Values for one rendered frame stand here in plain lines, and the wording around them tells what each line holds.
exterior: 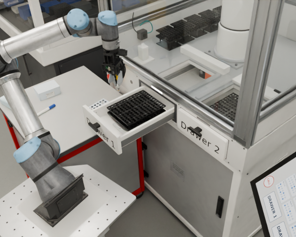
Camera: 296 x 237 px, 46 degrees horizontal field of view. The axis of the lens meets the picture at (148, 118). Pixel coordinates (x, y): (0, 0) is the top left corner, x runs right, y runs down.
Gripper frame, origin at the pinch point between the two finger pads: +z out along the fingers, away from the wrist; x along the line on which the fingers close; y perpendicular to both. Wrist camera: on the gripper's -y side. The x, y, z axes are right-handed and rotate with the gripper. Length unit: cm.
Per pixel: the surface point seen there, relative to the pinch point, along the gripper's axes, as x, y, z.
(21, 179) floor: -87, 1, 97
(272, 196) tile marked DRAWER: 74, 50, -1
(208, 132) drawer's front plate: 47, 15, 8
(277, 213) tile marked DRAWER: 75, 56, -1
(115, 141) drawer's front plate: 9.8, 29.1, 9.6
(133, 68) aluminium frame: 1.9, -15.7, 1.0
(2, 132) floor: -132, -38, 96
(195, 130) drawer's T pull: 41.5, 15.1, 8.2
